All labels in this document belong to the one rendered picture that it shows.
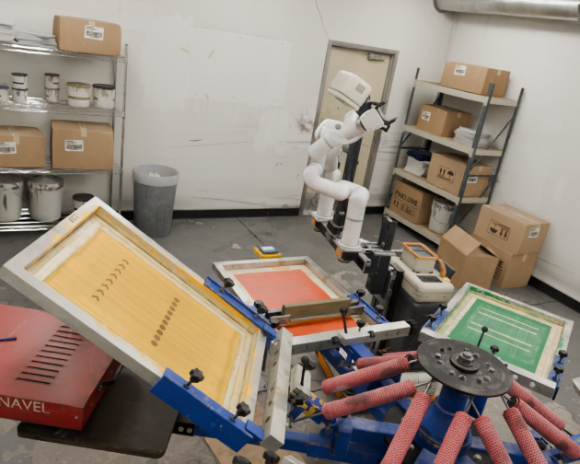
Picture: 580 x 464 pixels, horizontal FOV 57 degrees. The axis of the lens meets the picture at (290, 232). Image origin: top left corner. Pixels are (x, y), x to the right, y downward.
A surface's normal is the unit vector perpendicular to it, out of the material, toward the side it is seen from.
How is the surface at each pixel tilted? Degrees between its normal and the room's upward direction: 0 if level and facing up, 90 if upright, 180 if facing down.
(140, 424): 0
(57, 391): 0
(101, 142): 88
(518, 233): 88
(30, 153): 91
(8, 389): 0
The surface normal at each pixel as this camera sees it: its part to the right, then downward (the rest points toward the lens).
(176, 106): 0.45, 0.39
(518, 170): -0.88, 0.04
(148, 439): 0.15, -0.92
